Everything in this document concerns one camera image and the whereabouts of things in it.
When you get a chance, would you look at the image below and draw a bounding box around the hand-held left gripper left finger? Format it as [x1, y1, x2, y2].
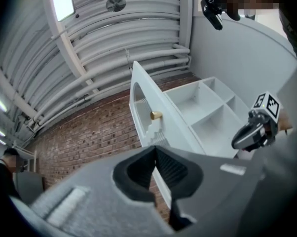
[112, 145, 157, 202]

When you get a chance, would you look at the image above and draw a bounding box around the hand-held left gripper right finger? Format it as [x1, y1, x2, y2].
[155, 145, 204, 232]

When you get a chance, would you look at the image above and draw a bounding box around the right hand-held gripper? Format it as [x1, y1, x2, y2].
[231, 90, 282, 153]

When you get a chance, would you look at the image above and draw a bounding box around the white cabinet door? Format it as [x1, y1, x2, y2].
[129, 60, 206, 208]

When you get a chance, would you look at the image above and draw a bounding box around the person's right forearm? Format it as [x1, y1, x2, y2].
[277, 108, 294, 132]

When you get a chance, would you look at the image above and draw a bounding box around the white open-shelf cabinet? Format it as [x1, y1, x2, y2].
[162, 76, 253, 159]

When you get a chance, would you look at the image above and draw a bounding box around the person's grey top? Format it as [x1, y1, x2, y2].
[237, 3, 297, 237]

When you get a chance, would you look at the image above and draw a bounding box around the grey metal box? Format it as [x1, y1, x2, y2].
[14, 170, 45, 205]

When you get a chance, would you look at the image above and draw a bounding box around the white metal rack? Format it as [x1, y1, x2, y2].
[12, 149, 38, 173]

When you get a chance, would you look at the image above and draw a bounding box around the bundle of white ceiling pipes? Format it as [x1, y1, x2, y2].
[27, 42, 191, 133]

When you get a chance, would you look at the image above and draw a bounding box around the round ceiling vent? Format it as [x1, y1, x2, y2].
[105, 0, 127, 13]

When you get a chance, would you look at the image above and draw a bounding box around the bright ceiling light panel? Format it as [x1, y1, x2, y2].
[51, 0, 75, 22]

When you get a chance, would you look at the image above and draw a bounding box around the black head-worn camera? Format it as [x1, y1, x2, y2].
[200, 0, 224, 31]

